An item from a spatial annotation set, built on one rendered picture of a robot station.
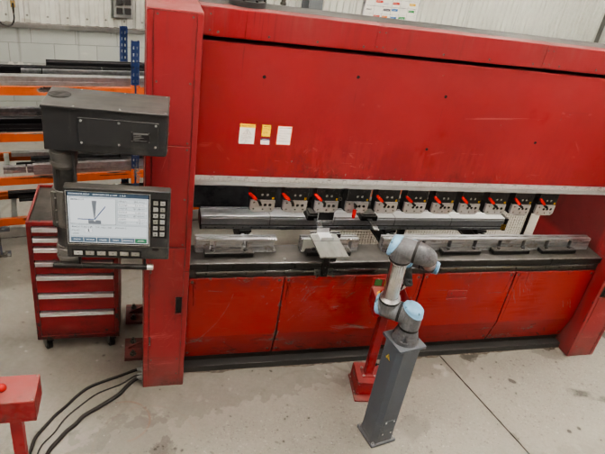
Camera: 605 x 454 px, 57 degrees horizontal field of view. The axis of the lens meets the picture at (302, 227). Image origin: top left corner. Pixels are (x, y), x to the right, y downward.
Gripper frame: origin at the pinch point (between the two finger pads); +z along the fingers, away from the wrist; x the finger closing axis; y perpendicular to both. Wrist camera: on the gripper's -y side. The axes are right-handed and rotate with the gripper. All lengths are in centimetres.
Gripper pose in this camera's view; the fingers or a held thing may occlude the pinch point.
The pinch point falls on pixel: (401, 289)
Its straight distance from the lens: 352.1
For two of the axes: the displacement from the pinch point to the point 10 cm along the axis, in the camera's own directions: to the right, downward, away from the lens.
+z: -1.5, 8.2, 5.6
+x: -9.9, -0.8, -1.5
